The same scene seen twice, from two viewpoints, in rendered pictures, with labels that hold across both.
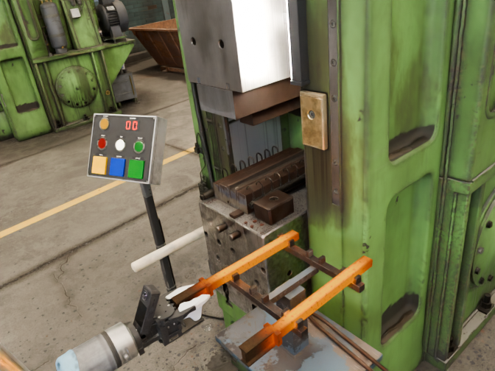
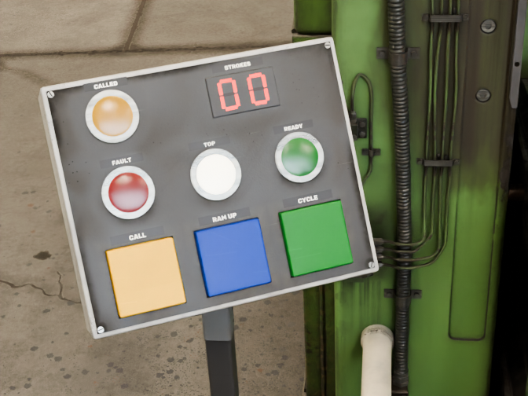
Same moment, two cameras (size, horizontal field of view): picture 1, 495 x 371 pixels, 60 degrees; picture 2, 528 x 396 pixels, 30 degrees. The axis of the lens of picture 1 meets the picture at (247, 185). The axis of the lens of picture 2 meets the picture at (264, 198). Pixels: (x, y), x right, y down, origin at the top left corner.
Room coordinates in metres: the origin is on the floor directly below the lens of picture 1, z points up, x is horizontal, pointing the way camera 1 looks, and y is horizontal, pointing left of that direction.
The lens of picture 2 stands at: (1.02, 1.15, 1.64)
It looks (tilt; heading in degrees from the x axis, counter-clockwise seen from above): 31 degrees down; 315
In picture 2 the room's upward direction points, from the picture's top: 3 degrees counter-clockwise
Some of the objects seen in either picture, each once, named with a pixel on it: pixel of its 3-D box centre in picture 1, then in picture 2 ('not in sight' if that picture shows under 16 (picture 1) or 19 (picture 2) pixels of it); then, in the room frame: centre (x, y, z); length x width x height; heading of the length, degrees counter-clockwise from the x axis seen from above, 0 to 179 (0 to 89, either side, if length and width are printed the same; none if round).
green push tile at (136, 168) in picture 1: (136, 169); (315, 238); (1.64, 0.45, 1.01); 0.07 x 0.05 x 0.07; 62
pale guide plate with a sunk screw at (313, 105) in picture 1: (314, 120); not in sight; (1.23, -0.22, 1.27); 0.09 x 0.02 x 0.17; 37
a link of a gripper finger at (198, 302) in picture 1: (196, 310); not in sight; (0.84, 0.17, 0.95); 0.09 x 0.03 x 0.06; 113
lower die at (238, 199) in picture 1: (270, 175); not in sight; (1.53, -0.10, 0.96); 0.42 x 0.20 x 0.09; 127
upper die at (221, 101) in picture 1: (261, 85); not in sight; (1.53, -0.10, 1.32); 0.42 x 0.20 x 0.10; 127
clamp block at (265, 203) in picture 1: (274, 207); not in sight; (1.30, -0.08, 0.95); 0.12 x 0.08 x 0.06; 127
